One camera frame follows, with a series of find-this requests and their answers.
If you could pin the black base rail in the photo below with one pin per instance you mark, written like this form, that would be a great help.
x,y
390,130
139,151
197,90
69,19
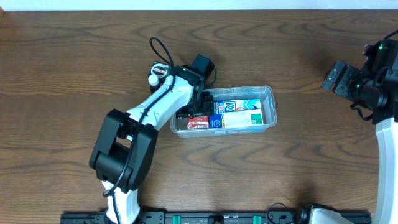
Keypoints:
x,y
186,218

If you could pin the dark green small box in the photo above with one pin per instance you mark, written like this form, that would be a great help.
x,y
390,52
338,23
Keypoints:
x,y
160,70

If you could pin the white blue Panadol box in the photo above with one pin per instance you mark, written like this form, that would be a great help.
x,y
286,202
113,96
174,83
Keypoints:
x,y
244,118

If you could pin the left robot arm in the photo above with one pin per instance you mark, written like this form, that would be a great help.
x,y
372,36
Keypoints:
x,y
125,146

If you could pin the blue Kool Fever box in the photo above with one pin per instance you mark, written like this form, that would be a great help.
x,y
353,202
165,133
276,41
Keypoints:
x,y
227,106

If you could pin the clear plastic container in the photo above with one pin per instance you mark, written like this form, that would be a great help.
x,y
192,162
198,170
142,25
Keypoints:
x,y
264,93

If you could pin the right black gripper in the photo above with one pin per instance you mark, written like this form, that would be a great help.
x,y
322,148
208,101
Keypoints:
x,y
339,81

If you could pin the red Panadol box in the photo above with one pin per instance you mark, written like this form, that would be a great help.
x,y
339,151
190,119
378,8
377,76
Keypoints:
x,y
198,122

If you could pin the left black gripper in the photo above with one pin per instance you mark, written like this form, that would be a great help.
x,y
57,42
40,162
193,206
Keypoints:
x,y
206,104

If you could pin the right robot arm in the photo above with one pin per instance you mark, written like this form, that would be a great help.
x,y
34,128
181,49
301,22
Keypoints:
x,y
381,64

